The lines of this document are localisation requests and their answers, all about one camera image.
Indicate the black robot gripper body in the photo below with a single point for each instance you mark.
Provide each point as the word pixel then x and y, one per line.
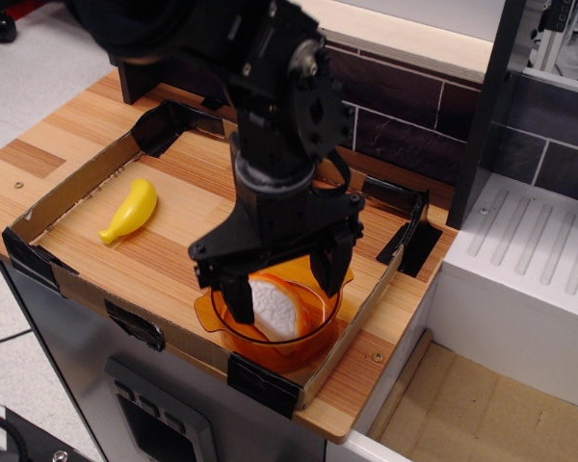
pixel 273 223

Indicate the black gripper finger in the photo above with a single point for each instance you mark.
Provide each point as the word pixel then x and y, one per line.
pixel 329 263
pixel 237 295

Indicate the white orange toy sushi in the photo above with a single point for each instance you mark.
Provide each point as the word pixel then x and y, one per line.
pixel 279 311

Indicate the orange transparent plastic pot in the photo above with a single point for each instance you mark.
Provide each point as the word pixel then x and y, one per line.
pixel 249 342

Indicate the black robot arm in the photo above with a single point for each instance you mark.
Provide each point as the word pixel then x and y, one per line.
pixel 272 63

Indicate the cardboard fence with black tape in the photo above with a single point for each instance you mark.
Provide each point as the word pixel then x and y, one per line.
pixel 146 144

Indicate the yellow toy banana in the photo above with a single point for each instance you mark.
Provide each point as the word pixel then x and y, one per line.
pixel 133 213

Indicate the grey toy oven front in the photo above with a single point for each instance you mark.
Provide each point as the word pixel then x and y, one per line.
pixel 163 427

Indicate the white toy sink drainboard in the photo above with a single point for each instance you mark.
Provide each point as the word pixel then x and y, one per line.
pixel 506 296

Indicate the black caster wheel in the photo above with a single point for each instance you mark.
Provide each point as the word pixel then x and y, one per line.
pixel 8 30

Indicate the black vertical post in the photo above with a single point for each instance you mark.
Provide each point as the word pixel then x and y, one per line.
pixel 490 116

